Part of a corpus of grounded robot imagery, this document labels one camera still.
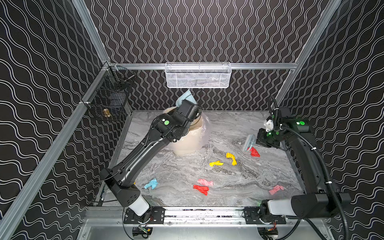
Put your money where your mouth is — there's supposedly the teal dustpan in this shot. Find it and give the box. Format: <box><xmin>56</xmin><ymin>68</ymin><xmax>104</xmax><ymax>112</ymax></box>
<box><xmin>176</xmin><ymin>90</ymin><xmax>197</xmax><ymax>107</ymax></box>

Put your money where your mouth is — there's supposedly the teal hand brush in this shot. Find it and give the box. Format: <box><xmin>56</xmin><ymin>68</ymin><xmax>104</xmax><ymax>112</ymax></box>
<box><xmin>243</xmin><ymin>135</ymin><xmax>257</xmax><ymax>152</ymax></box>

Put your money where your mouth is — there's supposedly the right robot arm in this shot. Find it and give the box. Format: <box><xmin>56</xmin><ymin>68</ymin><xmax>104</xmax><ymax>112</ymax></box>
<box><xmin>256</xmin><ymin>108</ymin><xmax>351</xmax><ymax>219</ymax></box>

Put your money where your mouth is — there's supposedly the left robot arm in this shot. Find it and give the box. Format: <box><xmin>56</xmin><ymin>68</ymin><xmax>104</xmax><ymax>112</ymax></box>
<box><xmin>101</xmin><ymin>100</ymin><xmax>202</xmax><ymax>217</ymax></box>

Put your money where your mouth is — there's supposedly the red paper scrap far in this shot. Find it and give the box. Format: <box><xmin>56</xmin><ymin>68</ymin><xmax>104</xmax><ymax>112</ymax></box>
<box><xmin>250</xmin><ymin>147</ymin><xmax>260</xmax><ymax>158</ymax></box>

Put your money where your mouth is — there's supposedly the red paper scrap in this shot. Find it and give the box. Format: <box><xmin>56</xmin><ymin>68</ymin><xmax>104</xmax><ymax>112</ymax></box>
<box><xmin>250</xmin><ymin>147</ymin><xmax>260</xmax><ymax>158</ymax></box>
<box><xmin>193</xmin><ymin>185</ymin><xmax>210</xmax><ymax>196</ymax></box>

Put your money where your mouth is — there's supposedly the clear plastic bin liner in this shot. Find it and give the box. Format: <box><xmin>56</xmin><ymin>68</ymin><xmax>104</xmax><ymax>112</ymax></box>
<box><xmin>167</xmin><ymin>110</ymin><xmax>212</xmax><ymax>151</ymax></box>

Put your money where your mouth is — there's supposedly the cream plastic waste bin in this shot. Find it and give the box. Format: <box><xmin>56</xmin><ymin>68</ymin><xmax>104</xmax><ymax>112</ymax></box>
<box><xmin>162</xmin><ymin>106</ymin><xmax>206</xmax><ymax>156</ymax></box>

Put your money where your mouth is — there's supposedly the yellow paper scrap curved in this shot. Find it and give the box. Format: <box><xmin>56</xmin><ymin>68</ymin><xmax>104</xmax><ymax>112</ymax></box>
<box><xmin>226</xmin><ymin>153</ymin><xmax>237</xmax><ymax>166</ymax></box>

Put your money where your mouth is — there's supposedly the pink paper scrap right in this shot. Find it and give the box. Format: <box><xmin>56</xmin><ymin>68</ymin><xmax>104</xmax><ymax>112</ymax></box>
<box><xmin>269</xmin><ymin>185</ymin><xmax>285</xmax><ymax>196</ymax></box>

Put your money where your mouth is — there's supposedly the pink paper scrap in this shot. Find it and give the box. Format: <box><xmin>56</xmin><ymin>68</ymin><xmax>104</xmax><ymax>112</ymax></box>
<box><xmin>269</xmin><ymin>185</ymin><xmax>285</xmax><ymax>196</ymax></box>
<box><xmin>198</xmin><ymin>179</ymin><xmax>214</xmax><ymax>187</ymax></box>

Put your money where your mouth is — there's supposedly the yellow paper scrap flat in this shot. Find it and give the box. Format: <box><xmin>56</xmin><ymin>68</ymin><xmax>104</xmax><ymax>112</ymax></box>
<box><xmin>209</xmin><ymin>161</ymin><xmax>224</xmax><ymax>167</ymax></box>

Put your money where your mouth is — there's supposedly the pink paper scrap centre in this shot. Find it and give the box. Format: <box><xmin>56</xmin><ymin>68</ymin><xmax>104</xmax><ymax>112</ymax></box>
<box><xmin>198</xmin><ymin>179</ymin><xmax>214</xmax><ymax>187</ymax></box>

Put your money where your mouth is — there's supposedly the blue paper scrap near left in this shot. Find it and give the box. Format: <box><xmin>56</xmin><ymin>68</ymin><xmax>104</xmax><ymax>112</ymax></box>
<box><xmin>144</xmin><ymin>178</ymin><xmax>159</xmax><ymax>190</ymax></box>

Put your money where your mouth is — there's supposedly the red paper scrap near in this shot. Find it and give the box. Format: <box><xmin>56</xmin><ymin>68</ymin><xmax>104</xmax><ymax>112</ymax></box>
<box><xmin>193</xmin><ymin>185</ymin><xmax>210</xmax><ymax>196</ymax></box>

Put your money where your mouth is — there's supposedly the brass object in basket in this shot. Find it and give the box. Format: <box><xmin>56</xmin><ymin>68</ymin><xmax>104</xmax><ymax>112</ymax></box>
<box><xmin>103</xmin><ymin>109</ymin><xmax>111</xmax><ymax>118</ymax></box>

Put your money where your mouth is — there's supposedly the black corrugated cable conduit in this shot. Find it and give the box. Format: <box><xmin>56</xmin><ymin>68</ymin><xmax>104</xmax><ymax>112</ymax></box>
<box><xmin>268</xmin><ymin>95</ymin><xmax>350</xmax><ymax>240</ymax></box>

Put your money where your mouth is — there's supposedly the white wire basket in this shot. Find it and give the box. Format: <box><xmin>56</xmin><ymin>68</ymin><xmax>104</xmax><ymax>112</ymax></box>
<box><xmin>165</xmin><ymin>62</ymin><xmax>232</xmax><ymax>89</ymax></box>

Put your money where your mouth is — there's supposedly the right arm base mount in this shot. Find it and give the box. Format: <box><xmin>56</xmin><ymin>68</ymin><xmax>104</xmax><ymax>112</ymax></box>
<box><xmin>242</xmin><ymin>207</ymin><xmax>287</xmax><ymax>225</ymax></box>

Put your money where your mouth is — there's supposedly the black wire basket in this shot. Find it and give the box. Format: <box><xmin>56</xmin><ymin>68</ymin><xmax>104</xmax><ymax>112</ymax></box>
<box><xmin>83</xmin><ymin>65</ymin><xmax>137</xmax><ymax>123</ymax></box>

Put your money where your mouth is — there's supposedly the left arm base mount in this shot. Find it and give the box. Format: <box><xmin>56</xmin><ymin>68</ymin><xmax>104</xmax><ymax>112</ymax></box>
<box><xmin>123</xmin><ymin>207</ymin><xmax>166</xmax><ymax>225</ymax></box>

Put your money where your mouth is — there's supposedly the aluminium front rail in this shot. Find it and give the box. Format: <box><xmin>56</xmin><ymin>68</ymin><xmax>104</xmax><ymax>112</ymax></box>
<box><xmin>85</xmin><ymin>206</ymin><xmax>325</xmax><ymax>227</ymax></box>

